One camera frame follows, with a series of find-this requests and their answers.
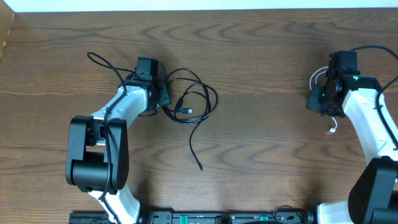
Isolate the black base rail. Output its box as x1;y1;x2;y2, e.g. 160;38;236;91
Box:
68;210;318;224

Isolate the white usb cable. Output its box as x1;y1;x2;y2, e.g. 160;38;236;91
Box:
309;66;338;134

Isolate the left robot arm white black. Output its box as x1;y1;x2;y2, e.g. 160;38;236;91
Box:
65;80;170;223

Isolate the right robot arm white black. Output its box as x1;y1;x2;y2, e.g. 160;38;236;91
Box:
307;75;397;223

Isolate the black usb cable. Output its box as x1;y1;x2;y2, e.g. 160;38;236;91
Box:
138;68;219;172

